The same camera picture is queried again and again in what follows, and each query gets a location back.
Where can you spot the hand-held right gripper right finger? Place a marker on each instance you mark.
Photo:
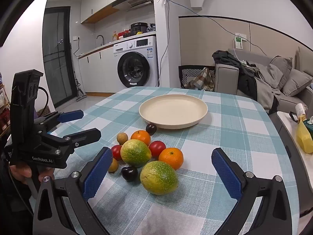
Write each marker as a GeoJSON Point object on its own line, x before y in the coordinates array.
{"type": "Point", "coordinates": [225, 173]}

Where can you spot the plaid cloth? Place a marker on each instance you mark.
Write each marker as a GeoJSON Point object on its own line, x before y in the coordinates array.
{"type": "Point", "coordinates": [204, 79]}

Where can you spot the cream round plate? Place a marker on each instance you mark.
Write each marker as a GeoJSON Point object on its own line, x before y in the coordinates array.
{"type": "Point", "coordinates": [171, 110]}

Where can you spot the person's left forearm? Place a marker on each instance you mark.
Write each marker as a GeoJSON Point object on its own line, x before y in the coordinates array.
{"type": "Point", "coordinates": [12, 208]}

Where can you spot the green yellow passion fruit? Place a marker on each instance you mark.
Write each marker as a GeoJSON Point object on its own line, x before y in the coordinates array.
{"type": "Point", "coordinates": [159, 177]}
{"type": "Point", "coordinates": [135, 153]}

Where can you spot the dark purple plum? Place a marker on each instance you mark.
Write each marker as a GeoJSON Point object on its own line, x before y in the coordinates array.
{"type": "Point", "coordinates": [129, 173]}
{"type": "Point", "coordinates": [151, 129]}

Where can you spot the brown longan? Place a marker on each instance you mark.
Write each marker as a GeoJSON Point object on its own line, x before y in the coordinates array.
{"type": "Point", "coordinates": [122, 138]}
{"type": "Point", "coordinates": [113, 165]}

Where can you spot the storage shelf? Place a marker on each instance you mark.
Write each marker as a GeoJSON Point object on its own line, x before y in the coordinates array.
{"type": "Point", "coordinates": [3, 112]}

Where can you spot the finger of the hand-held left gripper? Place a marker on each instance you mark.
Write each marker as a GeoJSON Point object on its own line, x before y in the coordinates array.
{"type": "Point", "coordinates": [83, 135]}
{"type": "Point", "coordinates": [71, 115]}

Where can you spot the black patterned laundry basket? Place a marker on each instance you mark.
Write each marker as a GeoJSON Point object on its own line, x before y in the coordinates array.
{"type": "Point", "coordinates": [188, 74]}

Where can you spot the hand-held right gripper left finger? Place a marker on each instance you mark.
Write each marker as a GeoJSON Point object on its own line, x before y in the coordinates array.
{"type": "Point", "coordinates": [97, 173]}

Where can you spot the person's left hand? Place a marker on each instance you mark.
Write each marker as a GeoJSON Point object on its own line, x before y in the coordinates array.
{"type": "Point", "coordinates": [20, 172]}

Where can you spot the red kitchen container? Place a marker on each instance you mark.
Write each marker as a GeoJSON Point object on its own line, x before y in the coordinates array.
{"type": "Point", "coordinates": [123, 34]}

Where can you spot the dark jacket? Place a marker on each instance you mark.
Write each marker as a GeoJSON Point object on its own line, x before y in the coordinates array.
{"type": "Point", "coordinates": [244, 78]}

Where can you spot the white bottle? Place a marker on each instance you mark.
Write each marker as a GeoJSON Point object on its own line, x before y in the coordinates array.
{"type": "Point", "coordinates": [300, 109]}

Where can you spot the orange mandarin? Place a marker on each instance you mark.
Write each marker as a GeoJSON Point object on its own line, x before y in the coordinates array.
{"type": "Point", "coordinates": [171, 158]}
{"type": "Point", "coordinates": [140, 137]}

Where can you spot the white side table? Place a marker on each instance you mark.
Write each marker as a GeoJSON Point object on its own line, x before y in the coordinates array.
{"type": "Point", "coordinates": [287, 127]}

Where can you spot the red tomato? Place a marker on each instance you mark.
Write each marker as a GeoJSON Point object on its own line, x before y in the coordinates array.
{"type": "Point", "coordinates": [117, 151]}
{"type": "Point", "coordinates": [157, 148]}

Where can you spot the white kitchen counter cabinet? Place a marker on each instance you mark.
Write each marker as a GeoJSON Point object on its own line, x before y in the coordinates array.
{"type": "Point", "coordinates": [97, 71]}

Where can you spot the grey cushion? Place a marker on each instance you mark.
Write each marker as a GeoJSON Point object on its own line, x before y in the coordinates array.
{"type": "Point", "coordinates": [297, 82]}
{"type": "Point", "coordinates": [280, 69]}

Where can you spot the grey garment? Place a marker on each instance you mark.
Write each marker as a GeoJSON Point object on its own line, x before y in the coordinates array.
{"type": "Point", "coordinates": [265, 90]}

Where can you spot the green white wall device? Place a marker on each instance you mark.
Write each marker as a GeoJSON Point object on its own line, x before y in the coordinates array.
{"type": "Point", "coordinates": [238, 42]}

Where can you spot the yellow soap bottle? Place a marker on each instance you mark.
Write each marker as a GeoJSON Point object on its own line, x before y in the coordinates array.
{"type": "Point", "coordinates": [114, 36]}

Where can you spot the black glass door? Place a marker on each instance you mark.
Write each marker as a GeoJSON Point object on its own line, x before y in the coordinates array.
{"type": "Point", "coordinates": [57, 53]}

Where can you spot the chrome faucet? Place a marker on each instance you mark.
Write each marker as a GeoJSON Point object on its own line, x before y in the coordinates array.
{"type": "Point", "coordinates": [101, 39]}

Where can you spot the white washing machine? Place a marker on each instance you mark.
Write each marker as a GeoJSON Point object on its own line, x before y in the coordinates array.
{"type": "Point", "coordinates": [137, 63]}

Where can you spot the floor mop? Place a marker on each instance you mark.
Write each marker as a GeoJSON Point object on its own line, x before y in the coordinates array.
{"type": "Point", "coordinates": [79, 95]}

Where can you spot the yellow bag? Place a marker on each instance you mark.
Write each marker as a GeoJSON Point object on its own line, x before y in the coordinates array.
{"type": "Point", "coordinates": [303, 137]}

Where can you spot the teal checked tablecloth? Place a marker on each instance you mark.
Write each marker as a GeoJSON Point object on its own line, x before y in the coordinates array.
{"type": "Point", "coordinates": [220, 132]}

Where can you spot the teal tissue pack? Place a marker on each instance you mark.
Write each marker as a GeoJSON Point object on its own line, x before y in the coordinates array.
{"type": "Point", "coordinates": [309, 124]}

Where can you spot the grey sofa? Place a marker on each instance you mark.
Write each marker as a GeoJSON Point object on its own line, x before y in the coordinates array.
{"type": "Point", "coordinates": [226, 78]}

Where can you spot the white wall cabinets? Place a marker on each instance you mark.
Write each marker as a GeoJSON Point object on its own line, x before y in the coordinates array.
{"type": "Point", "coordinates": [97, 2]}

